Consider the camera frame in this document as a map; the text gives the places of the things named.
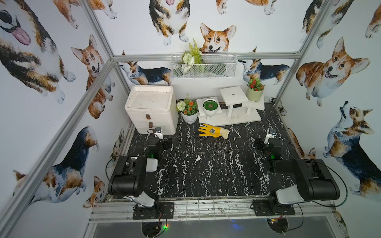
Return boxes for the white tiered display stand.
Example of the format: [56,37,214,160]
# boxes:
[197,86,265,127]

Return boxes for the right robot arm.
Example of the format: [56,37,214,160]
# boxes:
[254,138,340,205]

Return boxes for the green fern white flower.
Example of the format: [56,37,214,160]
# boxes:
[181,39,203,74]

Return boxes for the white pot orange flowers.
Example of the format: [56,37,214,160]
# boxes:
[177,93,198,124]

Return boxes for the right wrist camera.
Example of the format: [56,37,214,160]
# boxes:
[264,129,277,144]

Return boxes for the yellow work glove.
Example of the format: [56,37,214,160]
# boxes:
[198,124,230,139]

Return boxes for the white wire wall basket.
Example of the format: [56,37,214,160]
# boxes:
[171,52,238,78]

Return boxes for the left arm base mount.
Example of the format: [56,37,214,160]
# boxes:
[133,202,175,220]

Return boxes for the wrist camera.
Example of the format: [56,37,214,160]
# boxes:
[154,128,164,140]
[264,129,277,144]

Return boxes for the white plastic drawer cabinet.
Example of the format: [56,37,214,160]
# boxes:
[125,85,179,135]

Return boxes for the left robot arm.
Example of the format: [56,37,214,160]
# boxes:
[106,134,172,210]

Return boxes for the white pot green moss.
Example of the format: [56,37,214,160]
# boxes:
[202,99,218,117]

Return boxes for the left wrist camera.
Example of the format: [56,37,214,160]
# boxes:
[154,128,164,140]

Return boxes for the green pot red flowers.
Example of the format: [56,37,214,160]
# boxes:
[246,78,265,102]

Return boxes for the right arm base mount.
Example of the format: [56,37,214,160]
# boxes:
[250,199,296,216]

